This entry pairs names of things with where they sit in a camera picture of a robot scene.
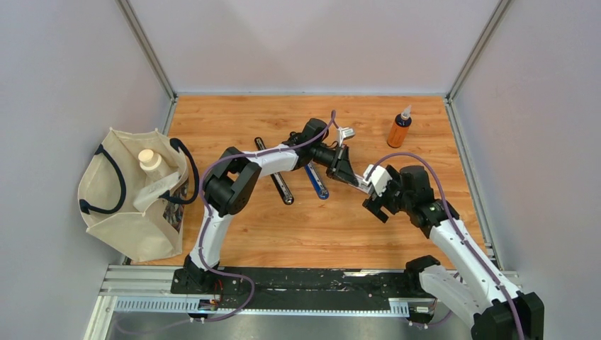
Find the white red staple box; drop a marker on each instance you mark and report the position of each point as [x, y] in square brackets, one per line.
[361, 184]

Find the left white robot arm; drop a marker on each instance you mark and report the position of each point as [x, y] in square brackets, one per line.
[228, 184]

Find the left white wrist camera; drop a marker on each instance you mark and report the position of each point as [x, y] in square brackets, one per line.
[344, 133]

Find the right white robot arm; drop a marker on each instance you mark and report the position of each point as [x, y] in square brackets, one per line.
[460, 244]

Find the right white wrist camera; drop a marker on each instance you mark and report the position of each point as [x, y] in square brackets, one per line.
[378, 177]

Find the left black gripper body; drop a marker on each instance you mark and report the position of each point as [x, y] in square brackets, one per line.
[333, 163]

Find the blue stapler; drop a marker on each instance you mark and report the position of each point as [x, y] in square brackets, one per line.
[316, 181]

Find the orange glue bottle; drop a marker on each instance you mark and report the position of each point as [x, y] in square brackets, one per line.
[400, 128]

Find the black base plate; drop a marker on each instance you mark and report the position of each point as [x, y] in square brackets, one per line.
[312, 290]

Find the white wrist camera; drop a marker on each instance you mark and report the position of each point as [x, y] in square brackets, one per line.
[344, 133]
[378, 177]

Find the beige tote bag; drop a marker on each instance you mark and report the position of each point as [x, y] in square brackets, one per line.
[123, 208]

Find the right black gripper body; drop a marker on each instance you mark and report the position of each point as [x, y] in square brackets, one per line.
[392, 199]

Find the cream bottle in bag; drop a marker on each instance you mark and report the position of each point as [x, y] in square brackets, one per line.
[153, 165]

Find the black stapler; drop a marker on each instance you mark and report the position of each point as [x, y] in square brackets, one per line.
[277, 178]

